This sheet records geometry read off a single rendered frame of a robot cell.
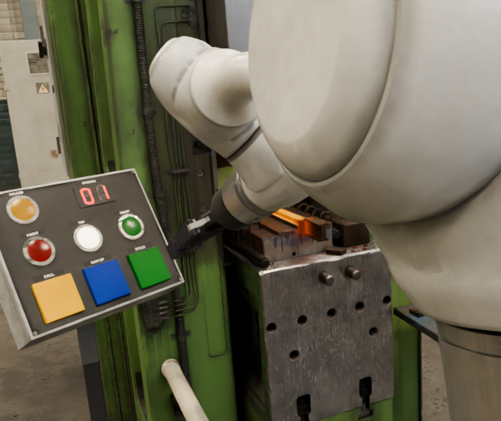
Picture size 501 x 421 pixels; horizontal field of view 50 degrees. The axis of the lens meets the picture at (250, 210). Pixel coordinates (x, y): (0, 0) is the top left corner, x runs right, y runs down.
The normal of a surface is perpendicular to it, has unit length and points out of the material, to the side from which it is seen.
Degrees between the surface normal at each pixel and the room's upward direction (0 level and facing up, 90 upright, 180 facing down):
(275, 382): 90
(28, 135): 90
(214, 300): 90
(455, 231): 107
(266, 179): 114
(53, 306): 60
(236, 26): 90
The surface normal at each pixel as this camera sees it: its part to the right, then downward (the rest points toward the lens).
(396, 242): -0.84, 0.48
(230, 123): 0.32, 0.58
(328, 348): 0.36, 0.17
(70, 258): 0.59, -0.40
